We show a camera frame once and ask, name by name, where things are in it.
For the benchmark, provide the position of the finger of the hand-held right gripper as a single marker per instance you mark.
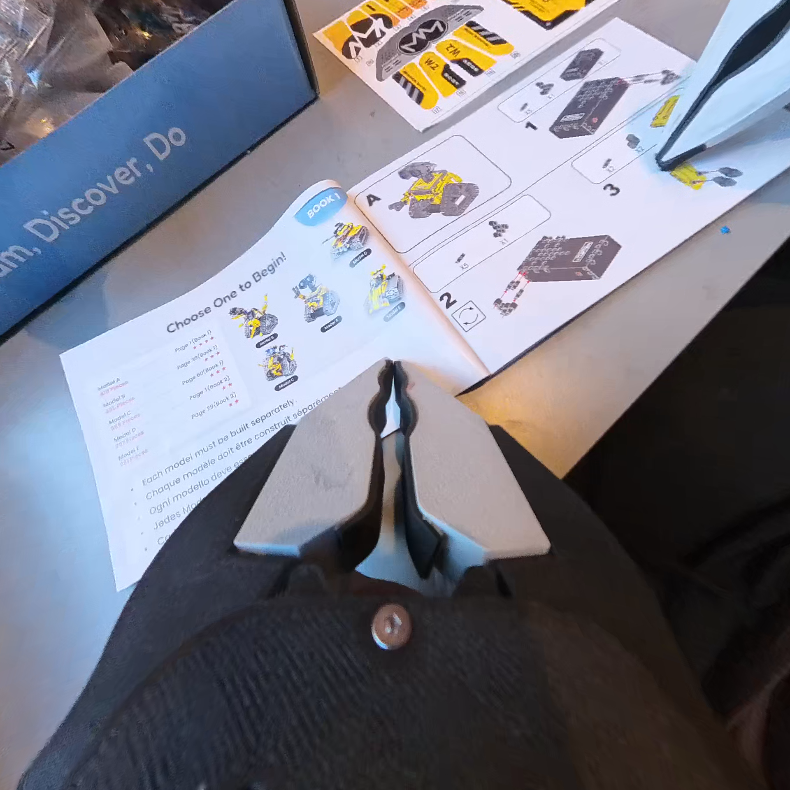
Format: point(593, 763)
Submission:
point(753, 86)
point(710, 62)

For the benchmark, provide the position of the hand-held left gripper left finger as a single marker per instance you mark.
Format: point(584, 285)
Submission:
point(327, 475)

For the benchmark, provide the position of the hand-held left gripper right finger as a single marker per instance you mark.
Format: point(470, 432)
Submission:
point(469, 487)

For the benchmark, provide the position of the white instruction booklet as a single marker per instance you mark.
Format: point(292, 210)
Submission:
point(524, 185)

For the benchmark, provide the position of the yellow black sticker sheet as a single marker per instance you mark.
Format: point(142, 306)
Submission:
point(395, 80)

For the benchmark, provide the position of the blue cardboard box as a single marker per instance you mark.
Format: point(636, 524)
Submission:
point(154, 154)

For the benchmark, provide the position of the crumpled clear plastic bags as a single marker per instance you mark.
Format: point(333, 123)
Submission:
point(55, 62)

